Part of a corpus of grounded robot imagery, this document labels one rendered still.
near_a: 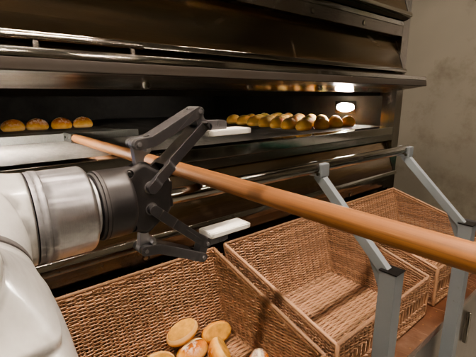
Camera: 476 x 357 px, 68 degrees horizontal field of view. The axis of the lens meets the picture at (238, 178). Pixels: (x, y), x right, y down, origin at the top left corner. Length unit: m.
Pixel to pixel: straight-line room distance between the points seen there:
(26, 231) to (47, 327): 0.13
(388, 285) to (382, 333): 0.13
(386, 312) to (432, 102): 3.50
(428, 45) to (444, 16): 0.28
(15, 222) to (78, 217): 0.05
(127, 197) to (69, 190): 0.06
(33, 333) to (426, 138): 4.21
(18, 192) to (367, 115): 1.95
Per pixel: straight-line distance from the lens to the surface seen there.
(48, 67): 0.80
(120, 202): 0.38
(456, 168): 4.24
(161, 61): 0.89
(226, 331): 1.20
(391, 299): 0.92
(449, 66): 4.25
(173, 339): 1.12
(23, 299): 0.22
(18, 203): 0.35
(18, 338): 0.21
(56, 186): 0.36
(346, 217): 0.45
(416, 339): 1.37
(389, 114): 2.08
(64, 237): 0.36
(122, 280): 1.07
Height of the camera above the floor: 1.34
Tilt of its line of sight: 13 degrees down
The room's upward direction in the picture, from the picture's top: straight up
